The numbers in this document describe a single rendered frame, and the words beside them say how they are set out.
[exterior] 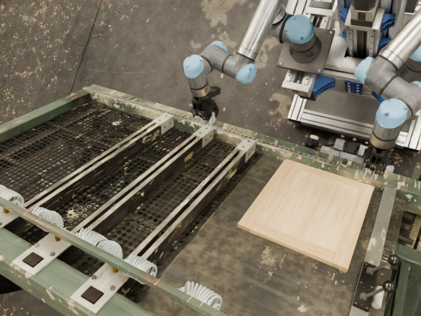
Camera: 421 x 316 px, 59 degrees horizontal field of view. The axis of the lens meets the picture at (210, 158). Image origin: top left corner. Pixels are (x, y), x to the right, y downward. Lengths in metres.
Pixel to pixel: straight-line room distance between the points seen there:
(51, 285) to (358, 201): 1.26
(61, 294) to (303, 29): 1.36
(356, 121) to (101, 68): 2.38
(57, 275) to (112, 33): 2.93
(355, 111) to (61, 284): 2.07
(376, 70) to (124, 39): 2.87
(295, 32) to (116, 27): 2.46
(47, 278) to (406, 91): 1.21
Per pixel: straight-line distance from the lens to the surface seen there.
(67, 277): 1.29
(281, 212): 1.61
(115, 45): 3.83
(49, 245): 1.39
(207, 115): 1.52
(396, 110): 1.16
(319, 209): 1.68
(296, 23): 1.75
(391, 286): 1.29
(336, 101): 2.70
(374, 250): 1.54
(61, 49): 4.24
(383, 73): 1.25
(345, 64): 1.99
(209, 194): 1.60
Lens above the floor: 2.80
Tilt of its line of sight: 67 degrees down
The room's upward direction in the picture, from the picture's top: 69 degrees counter-clockwise
